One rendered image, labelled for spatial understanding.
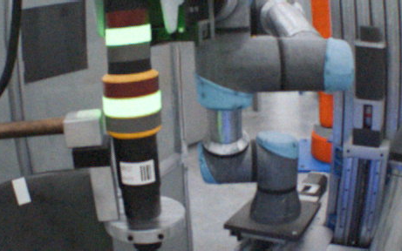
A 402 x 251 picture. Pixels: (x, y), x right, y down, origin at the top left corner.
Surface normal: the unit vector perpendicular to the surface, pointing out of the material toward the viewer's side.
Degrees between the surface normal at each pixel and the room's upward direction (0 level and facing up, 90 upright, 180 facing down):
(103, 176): 90
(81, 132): 90
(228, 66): 87
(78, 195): 42
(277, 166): 90
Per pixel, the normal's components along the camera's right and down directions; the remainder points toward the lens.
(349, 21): -0.51, 0.26
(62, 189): 0.25, -0.54
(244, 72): -0.05, 0.36
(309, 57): -0.07, -0.16
